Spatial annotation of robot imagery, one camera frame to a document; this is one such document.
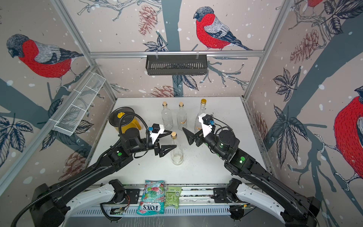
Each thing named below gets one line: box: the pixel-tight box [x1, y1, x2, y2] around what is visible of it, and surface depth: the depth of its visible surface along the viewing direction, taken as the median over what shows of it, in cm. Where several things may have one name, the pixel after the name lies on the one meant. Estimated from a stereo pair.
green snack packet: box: [164, 186, 182, 210], surface depth 74 cm
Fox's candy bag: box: [137, 179, 165, 216], surface depth 71 cm
